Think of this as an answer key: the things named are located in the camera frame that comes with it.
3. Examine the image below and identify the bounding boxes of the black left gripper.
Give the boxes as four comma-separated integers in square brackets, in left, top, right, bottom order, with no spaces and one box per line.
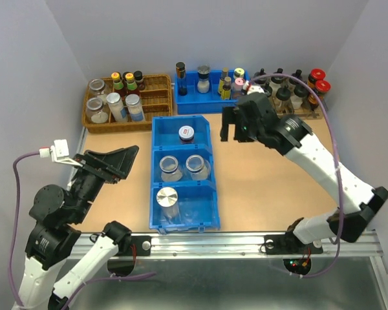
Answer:
[73,142,143,220]

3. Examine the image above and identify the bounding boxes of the red-white-lid chili jar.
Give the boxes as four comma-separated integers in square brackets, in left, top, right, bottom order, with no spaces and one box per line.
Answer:
[178,125,195,144]

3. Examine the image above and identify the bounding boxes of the round open-top glass jar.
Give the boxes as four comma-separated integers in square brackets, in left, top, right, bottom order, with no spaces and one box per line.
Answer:
[159,156,183,182]

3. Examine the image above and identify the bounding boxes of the tall silver-lid glass jar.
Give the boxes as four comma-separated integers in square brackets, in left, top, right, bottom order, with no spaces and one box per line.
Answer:
[156,187,180,221]

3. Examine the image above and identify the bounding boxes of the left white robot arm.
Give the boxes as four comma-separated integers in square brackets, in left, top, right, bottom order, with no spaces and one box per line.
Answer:
[13,139,139,309]

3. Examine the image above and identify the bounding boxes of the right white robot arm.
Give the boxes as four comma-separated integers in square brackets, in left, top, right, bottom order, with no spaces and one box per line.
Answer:
[220,92,388,253]

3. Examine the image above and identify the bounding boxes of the yellow-label bottle front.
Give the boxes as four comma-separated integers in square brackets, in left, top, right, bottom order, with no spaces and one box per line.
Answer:
[221,76,232,100]

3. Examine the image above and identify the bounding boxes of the yellow-label bottle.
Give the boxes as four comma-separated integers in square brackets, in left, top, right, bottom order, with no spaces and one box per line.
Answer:
[221,76,232,100]
[218,67,229,95]

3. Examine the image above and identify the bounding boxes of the pink-lid jar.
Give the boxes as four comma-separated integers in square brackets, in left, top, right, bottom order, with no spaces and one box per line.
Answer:
[231,77,245,99]

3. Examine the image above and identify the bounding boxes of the blue plastic tray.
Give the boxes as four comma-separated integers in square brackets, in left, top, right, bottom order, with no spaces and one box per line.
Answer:
[174,70,236,114]

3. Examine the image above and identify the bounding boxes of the silver-top salt shaker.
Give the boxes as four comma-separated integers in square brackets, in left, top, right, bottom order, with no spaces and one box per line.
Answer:
[197,65,210,94]

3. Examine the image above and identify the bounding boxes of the green-lid jar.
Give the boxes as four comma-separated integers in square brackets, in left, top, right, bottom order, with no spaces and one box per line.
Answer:
[233,67,245,79]

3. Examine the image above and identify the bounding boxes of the yellow-label bottle back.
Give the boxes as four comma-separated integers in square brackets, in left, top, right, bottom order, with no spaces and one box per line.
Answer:
[218,67,229,95]

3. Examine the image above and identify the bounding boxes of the black-cap dispenser bottle front left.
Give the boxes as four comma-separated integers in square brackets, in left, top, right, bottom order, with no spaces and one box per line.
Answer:
[263,82,273,98]

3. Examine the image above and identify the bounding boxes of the tall silver-lid salt jar right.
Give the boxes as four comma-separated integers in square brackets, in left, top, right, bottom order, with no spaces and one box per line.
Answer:
[125,94,146,122]

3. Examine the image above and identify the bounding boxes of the tall silver-lid salt jar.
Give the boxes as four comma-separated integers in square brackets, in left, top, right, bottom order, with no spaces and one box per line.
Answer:
[106,92,128,123]
[125,94,146,122]

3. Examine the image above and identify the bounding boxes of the round glass jar in basket front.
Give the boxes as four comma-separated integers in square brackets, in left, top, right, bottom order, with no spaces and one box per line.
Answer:
[85,97,109,124]

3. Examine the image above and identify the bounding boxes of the black-cap dispenser bottle back left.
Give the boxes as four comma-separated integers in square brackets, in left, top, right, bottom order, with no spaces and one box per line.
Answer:
[253,68,266,78]

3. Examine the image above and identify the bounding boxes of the brown wicker basket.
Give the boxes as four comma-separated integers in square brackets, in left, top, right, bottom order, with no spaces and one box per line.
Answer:
[81,74,173,134]

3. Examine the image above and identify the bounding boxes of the black-cap dispenser bottle front middle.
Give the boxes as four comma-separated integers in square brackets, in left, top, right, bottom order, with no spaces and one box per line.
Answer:
[274,85,291,111]

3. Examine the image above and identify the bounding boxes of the tall silver-lid salt jar left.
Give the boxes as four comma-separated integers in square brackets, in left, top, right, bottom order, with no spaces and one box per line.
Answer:
[106,92,128,123]

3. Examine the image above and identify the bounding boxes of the clear acrylic bottle rack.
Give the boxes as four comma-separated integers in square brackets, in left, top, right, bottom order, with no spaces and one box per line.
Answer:
[250,74,324,119]

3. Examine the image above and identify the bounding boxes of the tall black-cap grinder bottle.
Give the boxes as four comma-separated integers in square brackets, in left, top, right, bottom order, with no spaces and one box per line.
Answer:
[175,61,188,96]

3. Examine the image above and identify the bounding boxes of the blue three-compartment plastic bin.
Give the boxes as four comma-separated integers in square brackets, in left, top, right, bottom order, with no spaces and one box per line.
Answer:
[149,116,221,234]

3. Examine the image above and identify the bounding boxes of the black-cap dispenser bottle front right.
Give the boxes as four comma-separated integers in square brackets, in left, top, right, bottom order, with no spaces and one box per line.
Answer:
[290,84,308,110]

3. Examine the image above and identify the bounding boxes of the yellow-cap green-label sauce bottle right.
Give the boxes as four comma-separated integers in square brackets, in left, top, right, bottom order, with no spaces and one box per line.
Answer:
[124,72,140,96]

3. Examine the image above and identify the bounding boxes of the yellow-cap green-label sauce bottle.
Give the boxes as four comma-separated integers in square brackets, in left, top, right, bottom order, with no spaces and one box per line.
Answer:
[111,72,126,98]
[124,72,140,96]

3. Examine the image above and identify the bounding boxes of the yellow-cap green-label sauce bottle left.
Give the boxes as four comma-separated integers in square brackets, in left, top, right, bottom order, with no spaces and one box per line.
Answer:
[111,72,126,98]

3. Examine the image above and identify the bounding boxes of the round glass jar in basket back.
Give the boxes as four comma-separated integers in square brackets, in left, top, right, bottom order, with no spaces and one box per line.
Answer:
[88,79,111,104]

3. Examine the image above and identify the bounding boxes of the black-cap dispenser bottle back right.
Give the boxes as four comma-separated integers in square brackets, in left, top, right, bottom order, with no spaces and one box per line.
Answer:
[292,69,303,82]

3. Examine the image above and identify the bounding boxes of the dark-cap brown sauce bottle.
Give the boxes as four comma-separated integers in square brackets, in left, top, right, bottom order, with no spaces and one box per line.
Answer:
[133,70,146,90]

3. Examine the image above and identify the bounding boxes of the red-lid sauce jar back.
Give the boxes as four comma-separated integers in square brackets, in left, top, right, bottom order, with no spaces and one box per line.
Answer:
[307,68,326,89]

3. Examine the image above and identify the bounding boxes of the red-lid sauce jar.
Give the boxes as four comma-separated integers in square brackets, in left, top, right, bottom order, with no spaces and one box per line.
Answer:
[308,80,331,110]
[307,68,326,89]

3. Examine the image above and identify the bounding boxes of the red-lid sauce jar front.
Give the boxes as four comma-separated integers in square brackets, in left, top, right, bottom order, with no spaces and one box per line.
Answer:
[308,80,331,110]

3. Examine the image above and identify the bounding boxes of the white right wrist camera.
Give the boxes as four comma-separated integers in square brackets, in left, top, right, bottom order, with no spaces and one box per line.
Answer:
[241,80,265,95]

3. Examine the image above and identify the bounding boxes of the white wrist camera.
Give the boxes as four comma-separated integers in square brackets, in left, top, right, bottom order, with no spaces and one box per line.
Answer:
[241,80,265,95]
[39,139,82,167]

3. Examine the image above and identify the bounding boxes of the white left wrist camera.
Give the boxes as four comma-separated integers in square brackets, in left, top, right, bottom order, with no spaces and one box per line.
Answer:
[39,139,82,167]

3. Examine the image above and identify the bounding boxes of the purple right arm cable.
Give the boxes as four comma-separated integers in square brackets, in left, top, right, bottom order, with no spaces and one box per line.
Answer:
[250,73,347,279]

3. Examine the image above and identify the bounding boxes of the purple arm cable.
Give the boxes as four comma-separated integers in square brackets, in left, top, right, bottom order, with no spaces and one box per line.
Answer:
[250,73,347,279]
[8,150,41,307]

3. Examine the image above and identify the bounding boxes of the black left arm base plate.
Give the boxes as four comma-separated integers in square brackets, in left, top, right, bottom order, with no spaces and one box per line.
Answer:
[116,234,152,258]

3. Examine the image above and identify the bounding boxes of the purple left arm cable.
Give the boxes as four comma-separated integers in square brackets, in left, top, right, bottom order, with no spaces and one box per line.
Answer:
[8,150,41,307]

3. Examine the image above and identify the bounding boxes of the aluminium table edge rail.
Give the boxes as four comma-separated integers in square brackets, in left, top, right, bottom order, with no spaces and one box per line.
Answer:
[59,229,384,259]

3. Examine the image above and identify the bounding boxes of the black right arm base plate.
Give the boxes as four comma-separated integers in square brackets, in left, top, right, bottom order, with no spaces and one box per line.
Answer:
[259,232,323,255]

